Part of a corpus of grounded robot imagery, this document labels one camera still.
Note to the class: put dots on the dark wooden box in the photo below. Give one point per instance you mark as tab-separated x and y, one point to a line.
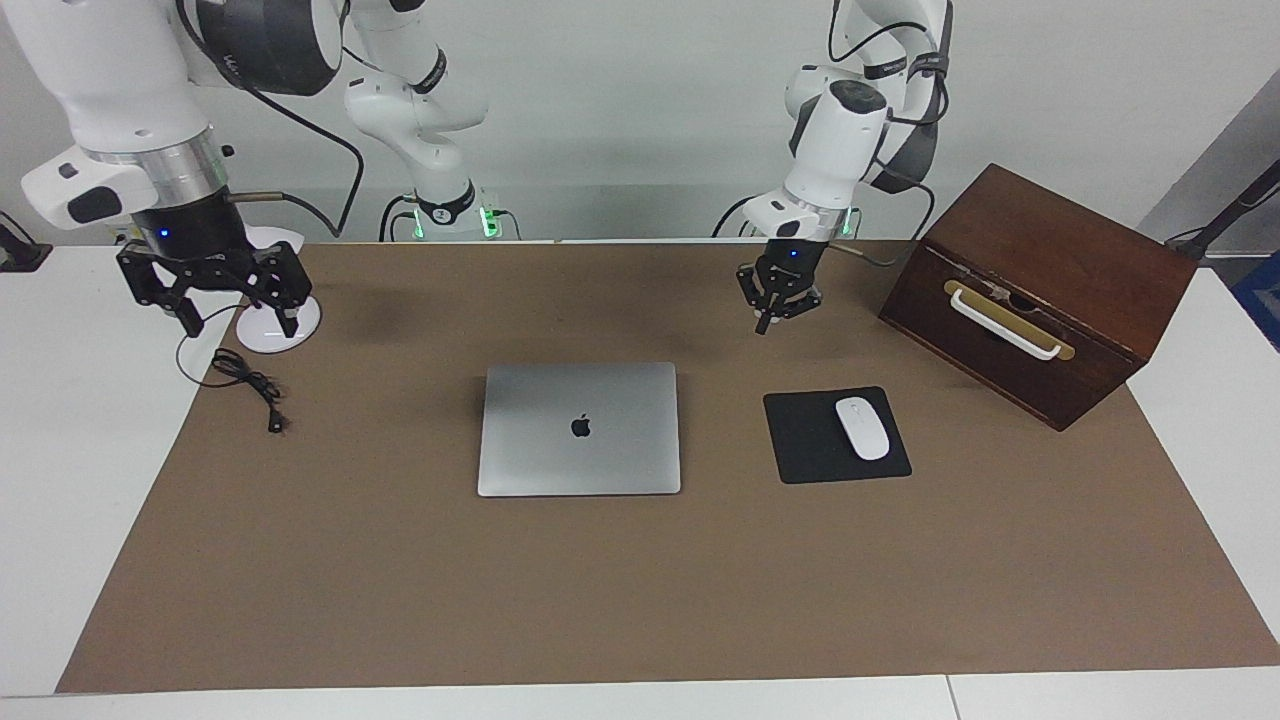
1100	300

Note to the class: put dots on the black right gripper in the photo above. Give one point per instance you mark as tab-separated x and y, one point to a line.
190	235

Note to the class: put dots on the black clamp mount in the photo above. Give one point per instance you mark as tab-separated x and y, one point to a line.
20	255

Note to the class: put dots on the black stand pole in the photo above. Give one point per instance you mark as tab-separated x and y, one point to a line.
1235	210

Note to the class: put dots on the grey aluminium laptop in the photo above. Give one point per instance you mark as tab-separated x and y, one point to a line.
580	470

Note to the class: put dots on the black mouse pad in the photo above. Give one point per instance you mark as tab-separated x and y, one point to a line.
800	440

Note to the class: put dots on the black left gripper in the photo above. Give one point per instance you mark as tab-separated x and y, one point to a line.
790	262

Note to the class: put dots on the white computer mouse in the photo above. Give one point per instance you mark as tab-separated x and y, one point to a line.
862	428

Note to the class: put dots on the white desk lamp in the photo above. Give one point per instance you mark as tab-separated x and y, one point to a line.
262	335

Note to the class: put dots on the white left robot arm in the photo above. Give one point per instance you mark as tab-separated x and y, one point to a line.
840	140

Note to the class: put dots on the brown table mat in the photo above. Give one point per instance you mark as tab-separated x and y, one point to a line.
600	580

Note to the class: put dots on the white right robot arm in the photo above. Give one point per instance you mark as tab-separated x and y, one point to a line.
110	80

